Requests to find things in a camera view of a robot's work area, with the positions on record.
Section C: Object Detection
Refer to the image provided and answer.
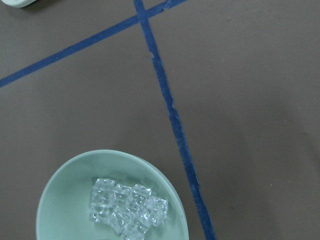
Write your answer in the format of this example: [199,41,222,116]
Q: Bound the green bowl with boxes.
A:
[36,149,189,240]

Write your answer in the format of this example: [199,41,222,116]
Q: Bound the ice cubes in green bowl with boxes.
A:
[89,178,169,240]

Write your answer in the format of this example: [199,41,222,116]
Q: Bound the cream bear tray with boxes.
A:
[1,0,36,8]

